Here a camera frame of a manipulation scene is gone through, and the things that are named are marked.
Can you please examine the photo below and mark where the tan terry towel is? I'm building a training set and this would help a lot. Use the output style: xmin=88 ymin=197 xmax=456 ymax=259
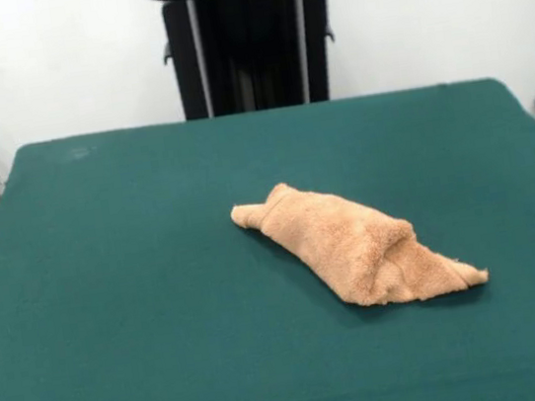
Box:
xmin=226 ymin=156 xmax=493 ymax=325

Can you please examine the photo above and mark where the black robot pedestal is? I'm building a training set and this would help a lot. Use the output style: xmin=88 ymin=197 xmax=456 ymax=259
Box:
xmin=138 ymin=0 xmax=364 ymax=126

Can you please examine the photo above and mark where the dark green table cloth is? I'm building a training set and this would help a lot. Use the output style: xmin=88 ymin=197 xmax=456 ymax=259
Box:
xmin=0 ymin=70 xmax=535 ymax=401

